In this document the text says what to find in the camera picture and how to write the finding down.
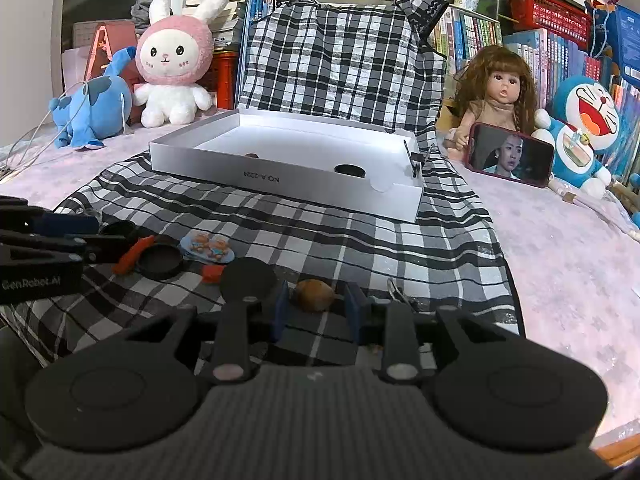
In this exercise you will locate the black white checked cloth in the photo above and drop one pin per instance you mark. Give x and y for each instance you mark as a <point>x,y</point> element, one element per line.
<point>325,60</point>

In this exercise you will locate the black binder clip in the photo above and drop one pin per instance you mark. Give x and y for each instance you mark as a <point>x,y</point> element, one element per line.
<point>415,160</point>

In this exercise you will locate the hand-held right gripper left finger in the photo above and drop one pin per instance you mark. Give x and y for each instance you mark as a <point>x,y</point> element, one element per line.
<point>280,312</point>

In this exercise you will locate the pink floral tablecloth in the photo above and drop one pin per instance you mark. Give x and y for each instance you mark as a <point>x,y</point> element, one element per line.
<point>575,285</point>

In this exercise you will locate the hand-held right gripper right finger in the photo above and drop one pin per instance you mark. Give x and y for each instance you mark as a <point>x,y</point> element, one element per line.
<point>356,312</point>

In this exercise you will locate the blue whale plush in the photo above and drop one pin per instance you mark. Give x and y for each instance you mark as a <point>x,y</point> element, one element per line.
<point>95,105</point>

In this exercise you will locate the white shallow cardboard box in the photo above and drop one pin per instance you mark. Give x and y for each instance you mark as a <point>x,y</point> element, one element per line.
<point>280,137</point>

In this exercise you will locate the blue white cat plush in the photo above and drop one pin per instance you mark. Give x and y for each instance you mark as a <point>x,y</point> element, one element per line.
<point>582,125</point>

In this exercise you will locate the brown walnut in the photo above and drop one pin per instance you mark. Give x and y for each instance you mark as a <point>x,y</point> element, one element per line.
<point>312,296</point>

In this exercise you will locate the red plastic crate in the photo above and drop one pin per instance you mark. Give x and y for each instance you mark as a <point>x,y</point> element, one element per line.
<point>225,77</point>

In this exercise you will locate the stack of flat books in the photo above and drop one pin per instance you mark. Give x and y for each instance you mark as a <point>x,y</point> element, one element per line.
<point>220,5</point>

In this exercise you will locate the red plastic basket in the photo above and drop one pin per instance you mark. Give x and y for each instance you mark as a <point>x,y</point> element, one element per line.
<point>547,15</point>

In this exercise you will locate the pink triangular stand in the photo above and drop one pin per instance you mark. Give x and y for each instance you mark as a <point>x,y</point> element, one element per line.
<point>107,42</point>

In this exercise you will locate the blue gift bag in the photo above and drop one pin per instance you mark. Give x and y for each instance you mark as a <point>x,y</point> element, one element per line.
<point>620,35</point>

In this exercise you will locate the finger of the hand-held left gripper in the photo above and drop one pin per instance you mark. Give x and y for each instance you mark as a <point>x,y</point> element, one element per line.
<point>70,224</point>
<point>65,249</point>

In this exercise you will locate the row of thin blue books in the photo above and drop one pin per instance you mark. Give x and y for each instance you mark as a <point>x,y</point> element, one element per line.
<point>260,5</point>

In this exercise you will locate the black round disc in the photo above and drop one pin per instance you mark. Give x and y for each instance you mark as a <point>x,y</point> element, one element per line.
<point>248,280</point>

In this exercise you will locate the row of upright books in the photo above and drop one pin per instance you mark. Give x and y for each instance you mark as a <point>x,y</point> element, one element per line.
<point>545,55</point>

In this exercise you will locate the red marker pen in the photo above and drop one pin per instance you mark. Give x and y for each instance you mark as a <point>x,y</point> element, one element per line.
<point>131,256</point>

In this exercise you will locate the cartoon bear sticker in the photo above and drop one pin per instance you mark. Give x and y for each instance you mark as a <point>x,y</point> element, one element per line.
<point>207,247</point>

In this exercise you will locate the small orange cap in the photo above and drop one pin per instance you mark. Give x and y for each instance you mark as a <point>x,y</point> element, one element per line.
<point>213,273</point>

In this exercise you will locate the pink white bunny plush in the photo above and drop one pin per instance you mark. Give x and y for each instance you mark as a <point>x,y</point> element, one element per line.
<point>167,60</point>

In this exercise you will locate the brown haired baby doll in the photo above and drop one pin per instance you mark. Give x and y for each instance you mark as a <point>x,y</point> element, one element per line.
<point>500,85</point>

